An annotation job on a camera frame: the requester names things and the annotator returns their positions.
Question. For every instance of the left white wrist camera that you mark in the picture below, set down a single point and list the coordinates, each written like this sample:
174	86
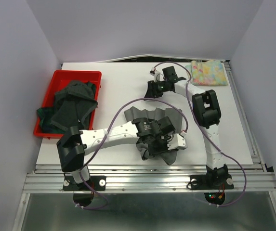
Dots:
178	142

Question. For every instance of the floral pastel skirt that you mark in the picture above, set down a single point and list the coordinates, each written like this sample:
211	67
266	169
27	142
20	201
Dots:
209	73

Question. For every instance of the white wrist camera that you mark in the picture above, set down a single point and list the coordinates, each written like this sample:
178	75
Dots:
157	75
178	142

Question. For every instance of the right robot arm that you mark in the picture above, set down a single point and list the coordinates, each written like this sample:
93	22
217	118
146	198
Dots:
205	109

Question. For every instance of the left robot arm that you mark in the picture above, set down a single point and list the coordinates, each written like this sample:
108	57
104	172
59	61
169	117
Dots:
76	143

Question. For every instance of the grey skirt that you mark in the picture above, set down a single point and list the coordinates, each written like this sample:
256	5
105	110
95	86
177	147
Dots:
176	119

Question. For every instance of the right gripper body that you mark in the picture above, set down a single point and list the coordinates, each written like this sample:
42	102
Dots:
161	88

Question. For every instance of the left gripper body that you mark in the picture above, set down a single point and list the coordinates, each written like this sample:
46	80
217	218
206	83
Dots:
159	145

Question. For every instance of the dark green skirt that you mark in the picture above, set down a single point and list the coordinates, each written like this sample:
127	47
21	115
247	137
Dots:
43	118

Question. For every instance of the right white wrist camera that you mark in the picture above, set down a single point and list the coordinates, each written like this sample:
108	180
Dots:
157	75

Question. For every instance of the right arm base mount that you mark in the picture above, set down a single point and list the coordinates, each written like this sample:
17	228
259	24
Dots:
210	183

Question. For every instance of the dark charcoal knit skirt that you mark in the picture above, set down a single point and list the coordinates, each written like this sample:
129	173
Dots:
75	108

